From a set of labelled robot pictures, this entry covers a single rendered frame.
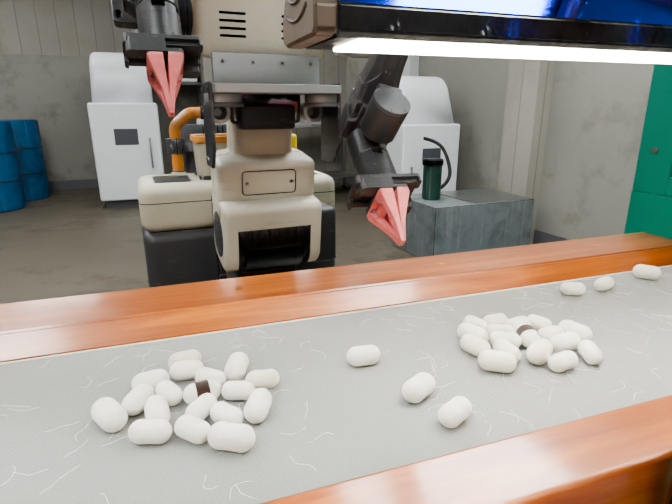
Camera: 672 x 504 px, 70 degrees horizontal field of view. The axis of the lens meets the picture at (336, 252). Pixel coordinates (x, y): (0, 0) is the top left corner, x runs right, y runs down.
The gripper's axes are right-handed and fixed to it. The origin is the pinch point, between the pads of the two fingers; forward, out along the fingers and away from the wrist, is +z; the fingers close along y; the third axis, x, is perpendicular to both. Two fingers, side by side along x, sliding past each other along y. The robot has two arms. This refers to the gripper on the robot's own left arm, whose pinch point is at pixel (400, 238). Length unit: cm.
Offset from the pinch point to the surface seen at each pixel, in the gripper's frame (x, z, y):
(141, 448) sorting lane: -8.2, 23.4, -33.6
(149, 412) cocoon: -8.1, 20.6, -32.9
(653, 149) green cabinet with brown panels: -2, -14, 56
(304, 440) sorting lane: -10.5, 25.8, -21.1
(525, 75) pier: 121, -207, 211
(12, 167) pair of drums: 363, -358, -179
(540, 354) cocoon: -10.2, 22.2, 4.7
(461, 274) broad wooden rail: 3.7, 4.7, 9.7
